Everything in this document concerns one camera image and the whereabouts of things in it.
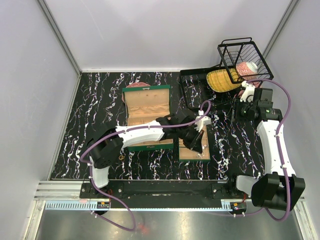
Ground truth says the green jewelry tray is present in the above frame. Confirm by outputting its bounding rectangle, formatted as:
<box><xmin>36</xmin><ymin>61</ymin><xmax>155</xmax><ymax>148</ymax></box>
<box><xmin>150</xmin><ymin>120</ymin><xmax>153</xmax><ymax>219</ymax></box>
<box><xmin>178</xmin><ymin>126</ymin><xmax>210</xmax><ymax>162</ymax></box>

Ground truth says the green jewelry box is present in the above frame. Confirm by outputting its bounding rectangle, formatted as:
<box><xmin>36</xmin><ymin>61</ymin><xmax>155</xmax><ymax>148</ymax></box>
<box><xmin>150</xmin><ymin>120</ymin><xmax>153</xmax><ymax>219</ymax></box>
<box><xmin>122</xmin><ymin>84</ymin><xmax>174</xmax><ymax>152</ymax></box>

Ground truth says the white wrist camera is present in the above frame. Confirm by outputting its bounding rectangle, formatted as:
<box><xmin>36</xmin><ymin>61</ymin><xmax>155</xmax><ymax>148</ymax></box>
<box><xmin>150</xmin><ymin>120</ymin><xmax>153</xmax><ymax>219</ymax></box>
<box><xmin>195</xmin><ymin>110</ymin><xmax>211</xmax><ymax>132</ymax></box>
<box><xmin>240</xmin><ymin>81</ymin><xmax>256</xmax><ymax>103</ymax></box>

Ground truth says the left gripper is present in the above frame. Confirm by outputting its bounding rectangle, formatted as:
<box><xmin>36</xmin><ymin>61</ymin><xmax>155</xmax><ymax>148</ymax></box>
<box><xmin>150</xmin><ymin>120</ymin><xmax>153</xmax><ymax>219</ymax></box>
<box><xmin>176</xmin><ymin>125</ymin><xmax>204</xmax><ymax>154</ymax></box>

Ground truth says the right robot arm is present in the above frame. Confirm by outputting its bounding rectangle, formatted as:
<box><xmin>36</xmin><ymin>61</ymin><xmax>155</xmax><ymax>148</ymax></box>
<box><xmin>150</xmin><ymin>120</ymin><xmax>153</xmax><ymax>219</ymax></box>
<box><xmin>227</xmin><ymin>84</ymin><xmax>306</xmax><ymax>211</ymax></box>

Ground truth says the pink dotted dish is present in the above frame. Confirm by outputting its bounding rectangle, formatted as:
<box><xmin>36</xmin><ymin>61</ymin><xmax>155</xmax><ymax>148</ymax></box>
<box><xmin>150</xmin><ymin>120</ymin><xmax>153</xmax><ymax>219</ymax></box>
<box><xmin>126</xmin><ymin>82</ymin><xmax>150</xmax><ymax>88</ymax></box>

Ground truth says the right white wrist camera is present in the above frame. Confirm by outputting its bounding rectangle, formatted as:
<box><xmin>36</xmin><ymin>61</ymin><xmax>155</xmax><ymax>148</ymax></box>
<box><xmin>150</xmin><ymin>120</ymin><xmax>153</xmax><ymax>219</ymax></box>
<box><xmin>240</xmin><ymin>81</ymin><xmax>256</xmax><ymax>103</ymax></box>

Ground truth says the pink patterned bowl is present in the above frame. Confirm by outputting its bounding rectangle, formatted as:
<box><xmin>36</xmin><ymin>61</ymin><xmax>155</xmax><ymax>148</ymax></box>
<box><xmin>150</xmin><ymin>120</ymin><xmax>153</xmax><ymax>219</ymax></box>
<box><xmin>236</xmin><ymin>61</ymin><xmax>258</xmax><ymax>81</ymax></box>

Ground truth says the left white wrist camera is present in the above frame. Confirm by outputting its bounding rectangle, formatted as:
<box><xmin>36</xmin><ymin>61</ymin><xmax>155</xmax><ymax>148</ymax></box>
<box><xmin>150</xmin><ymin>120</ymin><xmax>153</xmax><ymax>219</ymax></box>
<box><xmin>195</xmin><ymin>110</ymin><xmax>211</xmax><ymax>132</ymax></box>

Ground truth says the yellow woven plate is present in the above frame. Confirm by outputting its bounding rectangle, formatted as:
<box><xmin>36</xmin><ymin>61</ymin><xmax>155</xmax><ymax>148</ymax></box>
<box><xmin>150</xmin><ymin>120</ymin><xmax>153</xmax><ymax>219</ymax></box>
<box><xmin>206</xmin><ymin>69</ymin><xmax>241</xmax><ymax>93</ymax></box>

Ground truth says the pink patterned cup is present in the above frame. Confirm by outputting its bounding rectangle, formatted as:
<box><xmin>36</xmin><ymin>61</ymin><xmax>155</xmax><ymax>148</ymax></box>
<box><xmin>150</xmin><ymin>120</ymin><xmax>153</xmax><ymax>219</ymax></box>
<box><xmin>237</xmin><ymin>89</ymin><xmax>247</xmax><ymax>100</ymax></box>

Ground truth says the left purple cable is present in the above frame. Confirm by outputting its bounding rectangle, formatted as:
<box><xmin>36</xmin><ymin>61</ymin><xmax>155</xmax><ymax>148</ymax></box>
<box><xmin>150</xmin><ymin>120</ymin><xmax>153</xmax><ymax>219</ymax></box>
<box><xmin>80</xmin><ymin>100</ymin><xmax>212</xmax><ymax>231</ymax></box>

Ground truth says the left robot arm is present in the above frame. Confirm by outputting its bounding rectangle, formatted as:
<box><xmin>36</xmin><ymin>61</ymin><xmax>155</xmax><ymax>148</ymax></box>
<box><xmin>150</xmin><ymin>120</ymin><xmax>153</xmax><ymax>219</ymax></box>
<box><xmin>84</xmin><ymin>110</ymin><xmax>211</xmax><ymax>198</ymax></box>

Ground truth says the black dish rack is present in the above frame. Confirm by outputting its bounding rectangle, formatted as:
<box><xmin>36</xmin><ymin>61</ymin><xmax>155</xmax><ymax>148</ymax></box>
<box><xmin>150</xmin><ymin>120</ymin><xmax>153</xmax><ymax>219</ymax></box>
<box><xmin>179</xmin><ymin>37</ymin><xmax>274</xmax><ymax>110</ymax></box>

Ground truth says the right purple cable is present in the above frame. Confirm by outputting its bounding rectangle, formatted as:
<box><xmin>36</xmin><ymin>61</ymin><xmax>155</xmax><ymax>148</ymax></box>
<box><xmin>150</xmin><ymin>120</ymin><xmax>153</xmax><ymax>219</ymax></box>
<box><xmin>207</xmin><ymin>79</ymin><xmax>293</xmax><ymax>222</ymax></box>

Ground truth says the purple cable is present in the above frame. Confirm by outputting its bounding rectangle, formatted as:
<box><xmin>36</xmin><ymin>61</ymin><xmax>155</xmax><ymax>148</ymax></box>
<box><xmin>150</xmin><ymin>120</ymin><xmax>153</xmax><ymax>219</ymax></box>
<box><xmin>80</xmin><ymin>100</ymin><xmax>212</xmax><ymax>231</ymax></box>
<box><xmin>207</xmin><ymin>79</ymin><xmax>293</xmax><ymax>222</ymax></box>

